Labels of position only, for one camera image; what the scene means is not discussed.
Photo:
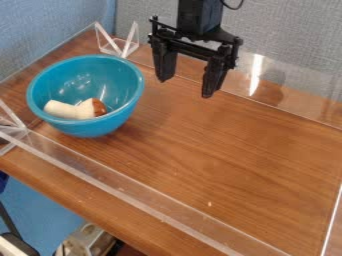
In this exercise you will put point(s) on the clear acrylic front barrier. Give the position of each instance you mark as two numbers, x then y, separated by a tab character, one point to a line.
189	220

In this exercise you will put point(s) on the clear acrylic left bracket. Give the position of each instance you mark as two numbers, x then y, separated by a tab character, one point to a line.
14	130

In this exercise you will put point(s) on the grey metal bracket below table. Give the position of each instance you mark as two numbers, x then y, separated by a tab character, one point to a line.
87	241

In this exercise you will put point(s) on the clear acrylic corner bracket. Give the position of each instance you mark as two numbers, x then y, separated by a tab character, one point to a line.
116	46

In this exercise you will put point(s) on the blue bowl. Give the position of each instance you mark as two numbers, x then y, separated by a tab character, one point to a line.
87	77

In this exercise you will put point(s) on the black chair part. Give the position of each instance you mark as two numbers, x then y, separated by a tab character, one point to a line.
12	244

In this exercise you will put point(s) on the toy mushroom brown cap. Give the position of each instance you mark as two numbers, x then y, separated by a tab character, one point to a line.
86	110

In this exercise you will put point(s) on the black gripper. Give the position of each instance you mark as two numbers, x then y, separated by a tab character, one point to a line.
195	36

